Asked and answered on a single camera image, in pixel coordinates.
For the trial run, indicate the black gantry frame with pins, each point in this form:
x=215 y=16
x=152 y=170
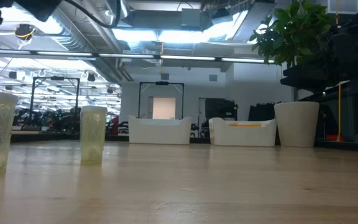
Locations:
x=32 y=99
x=162 y=83

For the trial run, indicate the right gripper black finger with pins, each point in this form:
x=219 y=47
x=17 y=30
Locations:
x=309 y=84
x=309 y=71

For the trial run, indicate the long ceiling light strip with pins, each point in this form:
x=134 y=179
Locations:
x=126 y=56

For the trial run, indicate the black yellow ceiling fixture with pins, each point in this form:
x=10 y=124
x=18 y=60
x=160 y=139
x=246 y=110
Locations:
x=25 y=31

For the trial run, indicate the green leafy small tree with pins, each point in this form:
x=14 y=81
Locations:
x=291 y=34

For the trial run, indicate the black aluminium table frame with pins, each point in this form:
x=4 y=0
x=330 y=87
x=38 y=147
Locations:
x=57 y=137

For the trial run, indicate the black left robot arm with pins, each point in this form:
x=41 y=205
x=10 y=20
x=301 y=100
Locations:
x=42 y=6

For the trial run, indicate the white round plant pot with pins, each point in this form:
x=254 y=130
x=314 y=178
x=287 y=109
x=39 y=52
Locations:
x=297 y=124

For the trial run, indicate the red small object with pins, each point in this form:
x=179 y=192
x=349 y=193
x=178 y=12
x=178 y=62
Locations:
x=331 y=138

